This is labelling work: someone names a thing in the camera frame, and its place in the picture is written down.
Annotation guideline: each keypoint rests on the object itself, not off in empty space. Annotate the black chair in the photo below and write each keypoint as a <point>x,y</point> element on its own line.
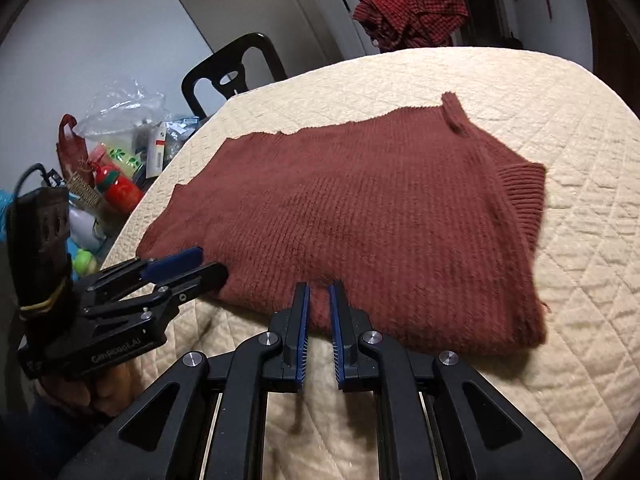
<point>260,55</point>

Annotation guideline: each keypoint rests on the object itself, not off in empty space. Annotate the white carton box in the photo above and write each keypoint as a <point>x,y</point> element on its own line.
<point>157,150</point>

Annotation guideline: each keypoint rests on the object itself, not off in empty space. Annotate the beige quilted blanket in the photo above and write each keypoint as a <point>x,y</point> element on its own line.
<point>575,260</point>

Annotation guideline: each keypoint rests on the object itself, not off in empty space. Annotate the green frog cup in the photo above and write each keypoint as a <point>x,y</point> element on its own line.
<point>84,262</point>

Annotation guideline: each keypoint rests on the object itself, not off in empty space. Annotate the red reindeer bottle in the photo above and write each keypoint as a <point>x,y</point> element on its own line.
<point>122,192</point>

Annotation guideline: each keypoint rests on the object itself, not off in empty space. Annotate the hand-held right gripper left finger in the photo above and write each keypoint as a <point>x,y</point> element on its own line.
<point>302,330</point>

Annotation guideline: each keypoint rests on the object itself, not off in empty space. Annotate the white bottle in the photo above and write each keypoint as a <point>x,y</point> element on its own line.
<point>82,225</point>

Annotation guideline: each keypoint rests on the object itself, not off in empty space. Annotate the rust red knit sweater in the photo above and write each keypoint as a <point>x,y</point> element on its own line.
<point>350,210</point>

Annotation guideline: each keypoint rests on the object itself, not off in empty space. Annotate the leaf print packet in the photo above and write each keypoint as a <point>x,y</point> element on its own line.
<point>125,160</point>

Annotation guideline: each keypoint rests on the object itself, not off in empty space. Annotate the red gift bag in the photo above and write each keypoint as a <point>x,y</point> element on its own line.
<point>70,150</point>

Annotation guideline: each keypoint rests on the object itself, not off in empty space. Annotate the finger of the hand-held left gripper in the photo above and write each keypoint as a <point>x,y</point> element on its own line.
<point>172,262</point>
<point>200,280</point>

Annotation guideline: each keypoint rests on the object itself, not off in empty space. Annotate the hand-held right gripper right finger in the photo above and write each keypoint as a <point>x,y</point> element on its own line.
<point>336,330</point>

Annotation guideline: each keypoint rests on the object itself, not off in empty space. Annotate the red plaid shirt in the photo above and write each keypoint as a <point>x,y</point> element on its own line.
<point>415,5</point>

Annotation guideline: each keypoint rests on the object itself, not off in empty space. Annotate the grey tall cabinet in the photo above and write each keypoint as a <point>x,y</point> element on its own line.
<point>260,0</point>

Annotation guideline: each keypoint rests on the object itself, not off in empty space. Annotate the person's left forearm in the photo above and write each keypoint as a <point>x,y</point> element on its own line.
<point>40,440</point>

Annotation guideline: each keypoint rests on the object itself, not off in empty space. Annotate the clear plastic bag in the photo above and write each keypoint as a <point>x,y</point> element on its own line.
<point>120,110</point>

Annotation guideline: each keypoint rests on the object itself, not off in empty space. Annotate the person's left hand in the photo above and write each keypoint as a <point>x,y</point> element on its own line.
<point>80,385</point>

